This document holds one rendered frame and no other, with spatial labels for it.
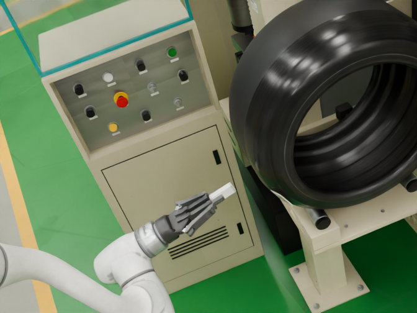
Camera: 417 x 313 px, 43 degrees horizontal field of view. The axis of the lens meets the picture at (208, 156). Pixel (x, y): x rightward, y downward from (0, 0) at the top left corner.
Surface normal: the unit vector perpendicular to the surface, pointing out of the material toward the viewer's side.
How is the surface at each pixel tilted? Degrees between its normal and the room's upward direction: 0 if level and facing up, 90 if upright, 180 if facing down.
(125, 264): 37
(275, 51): 32
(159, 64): 90
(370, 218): 0
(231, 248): 90
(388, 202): 0
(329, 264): 90
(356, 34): 42
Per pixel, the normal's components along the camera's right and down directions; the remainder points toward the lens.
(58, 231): -0.25, -0.73
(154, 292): 0.69, -0.61
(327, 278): 0.28, 0.57
